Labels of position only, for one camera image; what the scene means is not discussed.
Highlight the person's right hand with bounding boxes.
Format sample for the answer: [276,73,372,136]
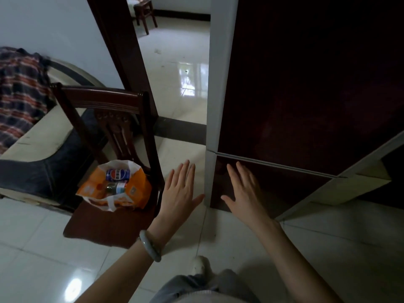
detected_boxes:
[221,161,281,238]

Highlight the person's left hand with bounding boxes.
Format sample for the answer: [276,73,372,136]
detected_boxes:
[148,160,206,245]

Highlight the person's right forearm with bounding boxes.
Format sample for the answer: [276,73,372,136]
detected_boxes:
[252,221,344,303]

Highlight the person's left forearm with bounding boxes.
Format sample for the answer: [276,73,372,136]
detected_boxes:
[74,232,171,303]

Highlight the orange and white plastic bag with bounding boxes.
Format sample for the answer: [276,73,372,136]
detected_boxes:
[76,160,152,213]

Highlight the blue soda can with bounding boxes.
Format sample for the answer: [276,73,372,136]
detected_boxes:
[105,168,131,182]

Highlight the green drink can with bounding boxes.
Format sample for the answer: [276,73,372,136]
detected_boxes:
[105,182,128,196]

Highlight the person's white shoe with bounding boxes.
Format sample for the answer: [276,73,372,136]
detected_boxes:
[191,256,214,279]

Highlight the pale green jade bangle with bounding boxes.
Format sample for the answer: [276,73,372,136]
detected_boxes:
[139,230,162,263]

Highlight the dark wooden chair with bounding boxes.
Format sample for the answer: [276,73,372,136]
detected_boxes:
[50,82,165,250]

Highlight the person's grey trousers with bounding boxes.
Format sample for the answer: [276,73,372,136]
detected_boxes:
[150,269,261,303]

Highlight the dark red refrigerator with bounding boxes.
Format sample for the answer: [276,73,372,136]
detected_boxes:
[203,0,404,222]

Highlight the dark denim jeans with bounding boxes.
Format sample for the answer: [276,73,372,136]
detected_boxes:
[0,109,108,212]

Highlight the cream sofa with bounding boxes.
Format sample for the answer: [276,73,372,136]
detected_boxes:
[0,58,110,215]

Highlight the small wooden stool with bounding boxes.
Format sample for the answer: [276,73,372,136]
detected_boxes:
[133,0,158,36]

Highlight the plaid blanket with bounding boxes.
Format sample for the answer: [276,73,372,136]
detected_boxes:
[0,47,57,155]

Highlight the dark wooden door frame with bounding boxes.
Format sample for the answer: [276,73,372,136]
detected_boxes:
[86,0,159,125]

